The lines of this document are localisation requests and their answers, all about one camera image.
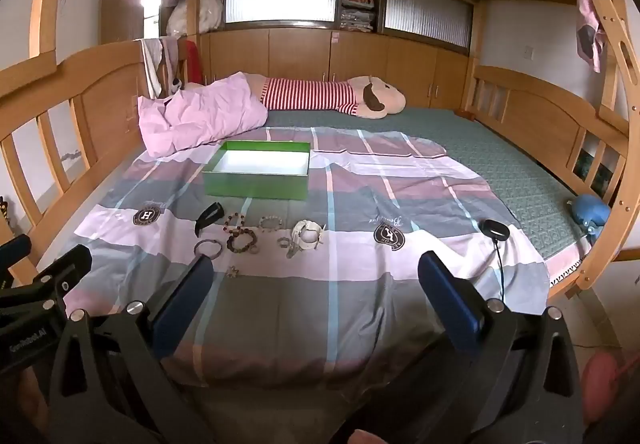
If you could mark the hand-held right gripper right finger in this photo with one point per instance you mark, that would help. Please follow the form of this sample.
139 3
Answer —
450 304

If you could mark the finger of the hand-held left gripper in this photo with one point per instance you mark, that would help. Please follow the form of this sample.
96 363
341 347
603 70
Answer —
62 269
15 251

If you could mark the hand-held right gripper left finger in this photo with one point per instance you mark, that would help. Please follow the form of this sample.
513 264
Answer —
182 296

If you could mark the black sunglasses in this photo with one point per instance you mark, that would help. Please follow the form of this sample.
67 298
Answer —
210 213

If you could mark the green cardboard box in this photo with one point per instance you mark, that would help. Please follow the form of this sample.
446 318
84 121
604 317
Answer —
255 186

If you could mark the silver bangle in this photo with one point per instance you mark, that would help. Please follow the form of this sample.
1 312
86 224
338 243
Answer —
196 248

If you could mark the small star brooch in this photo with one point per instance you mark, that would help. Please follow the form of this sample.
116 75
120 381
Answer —
231 272

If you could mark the plaid quilt cover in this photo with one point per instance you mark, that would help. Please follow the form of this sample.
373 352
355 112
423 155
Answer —
300 299

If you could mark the green mattress mat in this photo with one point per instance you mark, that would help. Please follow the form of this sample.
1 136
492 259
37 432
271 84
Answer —
500 153

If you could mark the blue round toy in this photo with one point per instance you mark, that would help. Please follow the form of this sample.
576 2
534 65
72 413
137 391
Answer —
590 214

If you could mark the pink round object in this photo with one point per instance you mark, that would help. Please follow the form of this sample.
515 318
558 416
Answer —
607 374

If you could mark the pink crumpled pillow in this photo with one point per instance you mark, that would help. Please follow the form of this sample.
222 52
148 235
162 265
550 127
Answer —
200 118

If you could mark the white grey hanging clothes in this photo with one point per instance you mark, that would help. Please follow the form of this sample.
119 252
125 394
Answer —
152 68

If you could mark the red hanging cloth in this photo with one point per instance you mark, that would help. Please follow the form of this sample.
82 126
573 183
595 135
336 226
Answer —
192 61

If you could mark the striped plush toy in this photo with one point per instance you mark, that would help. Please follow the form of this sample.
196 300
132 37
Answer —
310 96

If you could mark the white stuffed bags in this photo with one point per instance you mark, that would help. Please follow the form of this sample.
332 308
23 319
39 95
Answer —
200 8

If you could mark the narrow frosted glass window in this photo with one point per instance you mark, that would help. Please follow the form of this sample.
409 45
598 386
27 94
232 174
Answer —
430 11

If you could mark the pink hanging cloth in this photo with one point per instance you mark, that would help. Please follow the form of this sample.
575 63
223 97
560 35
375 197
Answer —
587 28

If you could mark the stack of folded clothes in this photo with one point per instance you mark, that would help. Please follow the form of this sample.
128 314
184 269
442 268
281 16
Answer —
357 3

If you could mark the wooden bunk ladder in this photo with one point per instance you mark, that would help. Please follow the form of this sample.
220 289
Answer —
610 23

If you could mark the wooden bunk bed frame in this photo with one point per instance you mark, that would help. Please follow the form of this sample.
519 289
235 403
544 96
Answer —
100 88

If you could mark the white wall socket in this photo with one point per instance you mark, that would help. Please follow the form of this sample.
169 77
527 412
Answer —
529 52

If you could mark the wooden wall cabinet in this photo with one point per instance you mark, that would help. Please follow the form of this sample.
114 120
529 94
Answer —
300 53

